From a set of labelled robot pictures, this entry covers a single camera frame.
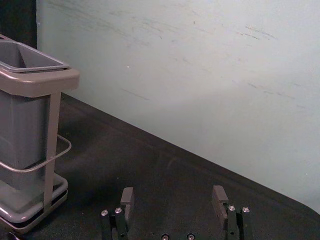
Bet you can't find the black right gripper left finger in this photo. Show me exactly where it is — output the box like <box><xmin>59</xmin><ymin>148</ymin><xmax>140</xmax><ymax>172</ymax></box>
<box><xmin>100</xmin><ymin>186</ymin><xmax>136</xmax><ymax>240</ymax></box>

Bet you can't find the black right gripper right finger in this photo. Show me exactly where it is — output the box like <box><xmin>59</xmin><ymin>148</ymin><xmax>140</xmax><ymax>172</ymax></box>
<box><xmin>211</xmin><ymin>185</ymin><xmax>251</xmax><ymax>240</ymax></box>

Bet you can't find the black table cloth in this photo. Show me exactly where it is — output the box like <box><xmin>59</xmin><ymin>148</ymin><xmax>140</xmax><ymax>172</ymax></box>
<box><xmin>0</xmin><ymin>92</ymin><xmax>320</xmax><ymax>240</ymax></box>

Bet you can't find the grey plastic drip tray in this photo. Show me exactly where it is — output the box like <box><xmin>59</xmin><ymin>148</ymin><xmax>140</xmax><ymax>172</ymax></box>
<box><xmin>0</xmin><ymin>172</ymin><xmax>69</xmax><ymax>224</ymax></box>

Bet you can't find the grey plastic holder cup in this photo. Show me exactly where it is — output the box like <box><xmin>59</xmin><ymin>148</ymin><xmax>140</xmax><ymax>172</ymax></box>
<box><xmin>0</xmin><ymin>41</ymin><xmax>71</xmax><ymax>172</ymax></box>

